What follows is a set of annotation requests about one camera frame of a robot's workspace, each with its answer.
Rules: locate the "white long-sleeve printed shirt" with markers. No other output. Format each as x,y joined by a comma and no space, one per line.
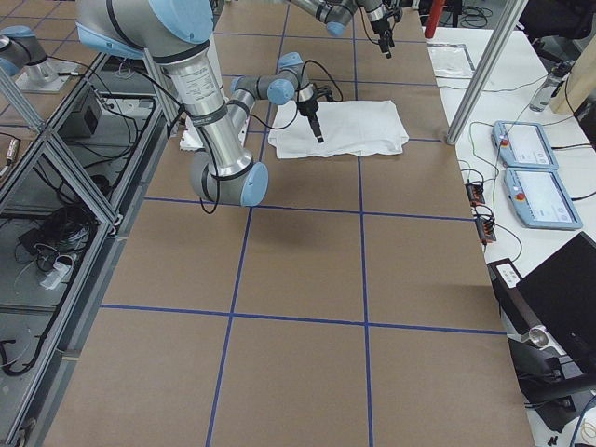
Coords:
358,128

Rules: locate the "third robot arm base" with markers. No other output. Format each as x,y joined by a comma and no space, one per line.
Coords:
22,53

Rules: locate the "clear plastic sheet sleeve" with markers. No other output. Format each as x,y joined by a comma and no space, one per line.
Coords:
451,60

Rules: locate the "red cylinder object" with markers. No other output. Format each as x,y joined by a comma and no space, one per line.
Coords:
433,19

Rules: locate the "upper blue teach pendant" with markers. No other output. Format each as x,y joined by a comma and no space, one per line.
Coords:
523,145

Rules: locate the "blue teach pendant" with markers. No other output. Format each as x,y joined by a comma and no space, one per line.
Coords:
523,145
540,199

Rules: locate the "upper orange circuit board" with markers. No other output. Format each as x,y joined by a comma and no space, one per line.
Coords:
475,193

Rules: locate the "orange circuit board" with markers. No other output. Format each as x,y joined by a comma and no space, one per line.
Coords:
475,193
485,228

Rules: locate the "lower orange circuit board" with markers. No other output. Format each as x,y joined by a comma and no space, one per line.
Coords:
485,228

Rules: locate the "lower blue teach pendant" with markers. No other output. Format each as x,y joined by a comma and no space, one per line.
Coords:
540,199

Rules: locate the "white power strip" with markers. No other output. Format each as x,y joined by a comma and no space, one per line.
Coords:
60,270

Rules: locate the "black monitor on stand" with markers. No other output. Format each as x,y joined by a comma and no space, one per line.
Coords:
552,310

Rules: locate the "aluminium frame post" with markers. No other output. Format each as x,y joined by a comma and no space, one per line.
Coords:
489,58

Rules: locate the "grey box under frame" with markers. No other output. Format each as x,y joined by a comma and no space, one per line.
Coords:
84,119

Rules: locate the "aluminium side frame rail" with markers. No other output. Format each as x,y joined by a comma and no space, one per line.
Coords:
68,197

